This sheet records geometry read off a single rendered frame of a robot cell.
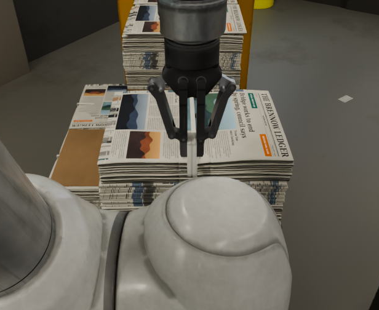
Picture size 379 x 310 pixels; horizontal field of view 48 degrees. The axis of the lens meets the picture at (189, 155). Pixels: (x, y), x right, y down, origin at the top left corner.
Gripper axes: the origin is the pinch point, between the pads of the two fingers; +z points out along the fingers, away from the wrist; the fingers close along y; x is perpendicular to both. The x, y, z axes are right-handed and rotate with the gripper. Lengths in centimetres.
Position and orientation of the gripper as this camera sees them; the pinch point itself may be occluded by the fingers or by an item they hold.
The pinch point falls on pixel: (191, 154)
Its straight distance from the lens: 69.2
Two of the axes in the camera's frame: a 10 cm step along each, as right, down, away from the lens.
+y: -10.0, 0.1, -0.1
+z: 0.0, 8.0, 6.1
